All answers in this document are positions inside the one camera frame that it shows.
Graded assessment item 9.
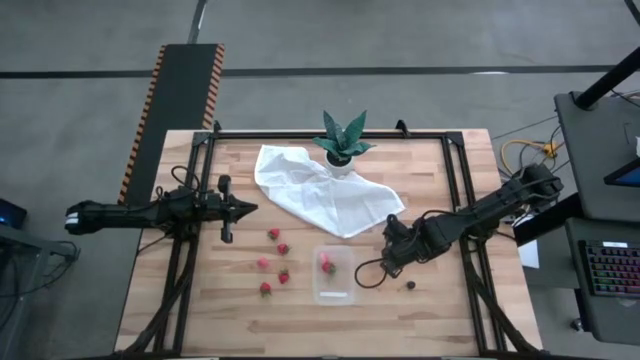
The white box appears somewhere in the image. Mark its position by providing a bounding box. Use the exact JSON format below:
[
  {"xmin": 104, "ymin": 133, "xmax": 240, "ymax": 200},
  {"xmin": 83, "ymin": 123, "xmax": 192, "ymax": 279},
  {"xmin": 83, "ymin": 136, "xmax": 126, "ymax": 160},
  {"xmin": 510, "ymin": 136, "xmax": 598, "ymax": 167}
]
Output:
[{"xmin": 517, "ymin": 242, "xmax": 541, "ymax": 270}]

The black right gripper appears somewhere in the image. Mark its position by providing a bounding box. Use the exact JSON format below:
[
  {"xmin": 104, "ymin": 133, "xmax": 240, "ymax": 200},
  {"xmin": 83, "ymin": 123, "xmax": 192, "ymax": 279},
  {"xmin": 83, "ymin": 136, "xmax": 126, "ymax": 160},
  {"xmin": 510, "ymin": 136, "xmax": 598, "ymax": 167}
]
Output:
[{"xmin": 381, "ymin": 213, "xmax": 436, "ymax": 279}]

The black hazard-striped floor mat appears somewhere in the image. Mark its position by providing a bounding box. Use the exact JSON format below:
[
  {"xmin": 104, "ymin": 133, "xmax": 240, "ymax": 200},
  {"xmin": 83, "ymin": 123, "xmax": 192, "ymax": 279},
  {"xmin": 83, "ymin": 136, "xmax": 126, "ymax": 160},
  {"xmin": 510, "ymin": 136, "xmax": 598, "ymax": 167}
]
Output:
[{"xmin": 117, "ymin": 43, "xmax": 226, "ymax": 205}]

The grey keyboard desk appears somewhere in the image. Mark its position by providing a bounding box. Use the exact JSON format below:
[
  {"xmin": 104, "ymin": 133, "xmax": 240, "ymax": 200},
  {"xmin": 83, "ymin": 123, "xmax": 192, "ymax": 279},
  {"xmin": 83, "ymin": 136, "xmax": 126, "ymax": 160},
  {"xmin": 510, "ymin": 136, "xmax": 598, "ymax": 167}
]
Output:
[{"xmin": 564, "ymin": 215, "xmax": 640, "ymax": 347}]

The black slanted pole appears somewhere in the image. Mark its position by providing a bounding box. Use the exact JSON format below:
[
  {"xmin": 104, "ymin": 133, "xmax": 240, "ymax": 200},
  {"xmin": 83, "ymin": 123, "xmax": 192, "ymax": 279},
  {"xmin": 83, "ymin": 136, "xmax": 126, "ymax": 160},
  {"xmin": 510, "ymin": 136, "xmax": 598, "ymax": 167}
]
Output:
[{"xmin": 573, "ymin": 45, "xmax": 640, "ymax": 110}]

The black metal table frame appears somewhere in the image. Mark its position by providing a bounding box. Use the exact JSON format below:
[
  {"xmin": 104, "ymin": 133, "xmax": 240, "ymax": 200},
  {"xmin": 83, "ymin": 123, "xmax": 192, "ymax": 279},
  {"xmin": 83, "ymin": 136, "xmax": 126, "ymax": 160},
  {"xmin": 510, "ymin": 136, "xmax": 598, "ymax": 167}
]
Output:
[{"xmin": 113, "ymin": 128, "xmax": 551, "ymax": 360}]

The blue-screen tablet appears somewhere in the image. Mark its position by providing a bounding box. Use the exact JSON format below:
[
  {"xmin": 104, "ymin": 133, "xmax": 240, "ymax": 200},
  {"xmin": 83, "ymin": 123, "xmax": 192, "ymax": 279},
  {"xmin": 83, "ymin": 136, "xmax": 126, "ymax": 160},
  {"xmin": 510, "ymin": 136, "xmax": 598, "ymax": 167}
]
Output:
[{"xmin": 603, "ymin": 158, "xmax": 640, "ymax": 189}]

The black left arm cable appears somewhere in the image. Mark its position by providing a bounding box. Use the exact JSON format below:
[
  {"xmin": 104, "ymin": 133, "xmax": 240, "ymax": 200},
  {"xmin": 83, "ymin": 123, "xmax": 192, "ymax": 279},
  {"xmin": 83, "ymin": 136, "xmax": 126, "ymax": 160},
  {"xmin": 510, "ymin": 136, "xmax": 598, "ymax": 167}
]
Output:
[{"xmin": 170, "ymin": 165, "xmax": 202, "ymax": 194}]

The grey cart top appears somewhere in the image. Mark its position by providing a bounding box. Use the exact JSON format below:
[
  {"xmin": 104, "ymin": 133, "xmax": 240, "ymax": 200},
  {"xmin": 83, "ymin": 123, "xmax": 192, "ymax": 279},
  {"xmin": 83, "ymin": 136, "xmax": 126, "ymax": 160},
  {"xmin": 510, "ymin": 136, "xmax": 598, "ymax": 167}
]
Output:
[{"xmin": 553, "ymin": 91, "xmax": 640, "ymax": 224}]

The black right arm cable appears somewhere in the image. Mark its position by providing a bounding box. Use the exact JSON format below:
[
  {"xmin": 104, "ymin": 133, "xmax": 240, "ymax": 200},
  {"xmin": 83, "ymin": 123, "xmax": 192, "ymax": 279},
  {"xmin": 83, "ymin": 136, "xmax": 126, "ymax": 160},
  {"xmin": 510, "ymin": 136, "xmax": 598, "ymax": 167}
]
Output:
[{"xmin": 354, "ymin": 257, "xmax": 390, "ymax": 290}]

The clear plastic tupperware container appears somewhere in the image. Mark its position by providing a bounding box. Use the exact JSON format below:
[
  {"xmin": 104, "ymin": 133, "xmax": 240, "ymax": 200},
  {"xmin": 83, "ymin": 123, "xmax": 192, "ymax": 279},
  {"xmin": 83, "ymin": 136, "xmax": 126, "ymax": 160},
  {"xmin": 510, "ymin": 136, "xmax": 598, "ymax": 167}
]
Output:
[{"xmin": 312, "ymin": 244, "xmax": 357, "ymax": 307}]

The grey metal stand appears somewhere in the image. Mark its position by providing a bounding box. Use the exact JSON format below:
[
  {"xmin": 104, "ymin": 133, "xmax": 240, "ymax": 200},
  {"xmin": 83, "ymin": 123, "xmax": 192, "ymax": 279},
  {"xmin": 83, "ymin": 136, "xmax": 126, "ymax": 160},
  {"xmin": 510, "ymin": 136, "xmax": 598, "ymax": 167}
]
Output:
[{"xmin": 0, "ymin": 222, "xmax": 81, "ymax": 360}]

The black device with blue light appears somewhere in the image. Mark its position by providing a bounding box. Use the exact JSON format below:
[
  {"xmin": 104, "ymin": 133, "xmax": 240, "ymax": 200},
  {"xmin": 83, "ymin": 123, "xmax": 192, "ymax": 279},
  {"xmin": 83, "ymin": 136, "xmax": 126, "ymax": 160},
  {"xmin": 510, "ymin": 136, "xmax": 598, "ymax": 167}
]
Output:
[{"xmin": 0, "ymin": 198, "xmax": 29, "ymax": 230}]

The yellow cable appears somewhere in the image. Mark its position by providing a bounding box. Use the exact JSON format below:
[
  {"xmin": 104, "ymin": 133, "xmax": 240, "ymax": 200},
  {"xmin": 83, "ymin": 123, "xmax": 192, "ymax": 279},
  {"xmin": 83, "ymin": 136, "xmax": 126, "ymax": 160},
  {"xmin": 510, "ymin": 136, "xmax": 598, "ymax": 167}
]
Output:
[{"xmin": 500, "ymin": 139, "xmax": 559, "ymax": 174}]

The white crumpled cloth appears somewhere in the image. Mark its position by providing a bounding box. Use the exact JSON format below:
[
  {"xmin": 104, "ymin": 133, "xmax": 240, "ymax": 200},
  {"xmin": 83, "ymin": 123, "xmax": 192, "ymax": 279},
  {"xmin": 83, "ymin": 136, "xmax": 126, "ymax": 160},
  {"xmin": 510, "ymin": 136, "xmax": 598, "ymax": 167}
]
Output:
[{"xmin": 253, "ymin": 144, "xmax": 407, "ymax": 240}]

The green plant in white pot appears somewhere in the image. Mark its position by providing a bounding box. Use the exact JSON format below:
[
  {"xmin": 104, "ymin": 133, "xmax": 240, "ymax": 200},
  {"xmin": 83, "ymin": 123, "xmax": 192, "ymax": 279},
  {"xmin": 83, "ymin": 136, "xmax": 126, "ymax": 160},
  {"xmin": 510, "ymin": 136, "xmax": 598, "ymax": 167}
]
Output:
[{"xmin": 312, "ymin": 110, "xmax": 376, "ymax": 177}]

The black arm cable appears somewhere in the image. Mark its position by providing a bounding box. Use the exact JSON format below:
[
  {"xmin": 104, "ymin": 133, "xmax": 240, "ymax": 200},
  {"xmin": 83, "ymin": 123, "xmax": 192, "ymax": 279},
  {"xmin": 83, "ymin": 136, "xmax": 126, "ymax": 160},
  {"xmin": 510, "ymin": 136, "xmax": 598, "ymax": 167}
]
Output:
[
  {"xmin": 354, "ymin": 257, "xmax": 390, "ymax": 290},
  {"xmin": 170, "ymin": 165, "xmax": 202, "ymax": 194}
]

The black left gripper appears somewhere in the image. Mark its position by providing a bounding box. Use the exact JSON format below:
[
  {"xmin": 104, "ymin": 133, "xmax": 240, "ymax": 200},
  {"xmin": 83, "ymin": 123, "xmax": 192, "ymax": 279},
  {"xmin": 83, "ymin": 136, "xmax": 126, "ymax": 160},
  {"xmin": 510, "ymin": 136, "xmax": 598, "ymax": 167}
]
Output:
[{"xmin": 202, "ymin": 174, "xmax": 260, "ymax": 245}]

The rainbow backlit keyboard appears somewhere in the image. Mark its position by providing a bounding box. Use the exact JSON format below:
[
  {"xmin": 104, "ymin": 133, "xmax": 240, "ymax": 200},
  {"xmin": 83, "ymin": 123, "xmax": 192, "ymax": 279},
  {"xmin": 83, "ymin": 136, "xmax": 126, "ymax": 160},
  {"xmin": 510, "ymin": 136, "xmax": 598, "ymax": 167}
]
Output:
[{"xmin": 578, "ymin": 239, "xmax": 640, "ymax": 299}]

